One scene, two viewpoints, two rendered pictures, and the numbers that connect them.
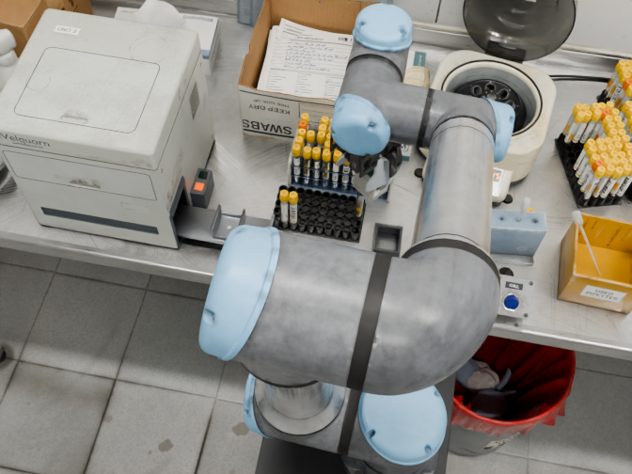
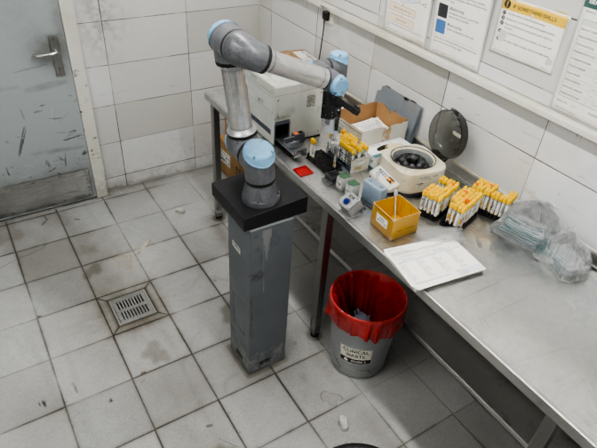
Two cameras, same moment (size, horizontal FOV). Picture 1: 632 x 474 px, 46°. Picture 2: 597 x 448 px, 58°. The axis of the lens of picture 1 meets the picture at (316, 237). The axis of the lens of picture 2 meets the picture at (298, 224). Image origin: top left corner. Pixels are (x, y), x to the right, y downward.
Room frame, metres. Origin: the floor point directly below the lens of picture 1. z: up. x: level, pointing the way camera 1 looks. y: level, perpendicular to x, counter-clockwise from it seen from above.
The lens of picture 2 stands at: (-0.77, -1.50, 2.15)
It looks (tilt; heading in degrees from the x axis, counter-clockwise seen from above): 37 degrees down; 47
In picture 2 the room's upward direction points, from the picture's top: 4 degrees clockwise
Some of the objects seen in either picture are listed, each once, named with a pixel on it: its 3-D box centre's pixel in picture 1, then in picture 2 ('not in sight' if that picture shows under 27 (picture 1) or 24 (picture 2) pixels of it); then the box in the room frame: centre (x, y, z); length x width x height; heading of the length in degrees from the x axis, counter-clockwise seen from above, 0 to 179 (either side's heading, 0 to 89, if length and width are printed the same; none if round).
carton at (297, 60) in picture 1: (311, 68); (368, 129); (1.09, 0.02, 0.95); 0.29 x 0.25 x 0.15; 171
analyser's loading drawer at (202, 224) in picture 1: (217, 224); (289, 142); (0.72, 0.18, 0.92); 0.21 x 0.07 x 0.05; 81
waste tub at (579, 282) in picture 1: (603, 263); (394, 217); (0.67, -0.52, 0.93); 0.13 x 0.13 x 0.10; 79
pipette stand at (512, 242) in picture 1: (511, 234); (374, 194); (0.72, -0.36, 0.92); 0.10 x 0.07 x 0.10; 88
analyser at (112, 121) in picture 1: (121, 134); (285, 102); (0.84, 0.36, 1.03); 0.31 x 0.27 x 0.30; 81
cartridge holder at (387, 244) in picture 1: (387, 243); (333, 177); (0.71, -0.13, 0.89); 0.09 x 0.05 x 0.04; 174
